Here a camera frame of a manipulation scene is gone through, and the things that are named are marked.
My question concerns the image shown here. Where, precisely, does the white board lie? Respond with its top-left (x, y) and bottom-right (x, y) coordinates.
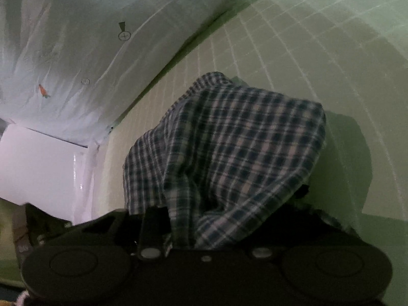
top-left (0, 124), bottom-right (88, 225)

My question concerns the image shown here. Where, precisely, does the clear plastic bag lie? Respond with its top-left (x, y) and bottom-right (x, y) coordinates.
top-left (72, 140), bottom-right (110, 224)

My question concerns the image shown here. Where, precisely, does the blue checked shirt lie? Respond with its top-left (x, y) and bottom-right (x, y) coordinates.
top-left (123, 72), bottom-right (361, 249)

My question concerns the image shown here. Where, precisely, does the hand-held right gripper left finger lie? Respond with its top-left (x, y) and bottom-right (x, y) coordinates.
top-left (76, 207), bottom-right (173, 262)

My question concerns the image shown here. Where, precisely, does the pale carrot print quilt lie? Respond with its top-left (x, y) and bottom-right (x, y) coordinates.
top-left (0, 0), bottom-right (287, 149)

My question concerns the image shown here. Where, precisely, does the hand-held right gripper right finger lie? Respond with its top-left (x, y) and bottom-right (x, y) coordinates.
top-left (250, 247), bottom-right (275, 260)

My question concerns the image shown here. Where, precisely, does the green cloth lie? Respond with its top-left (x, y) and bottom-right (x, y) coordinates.
top-left (0, 198), bottom-right (32, 294)

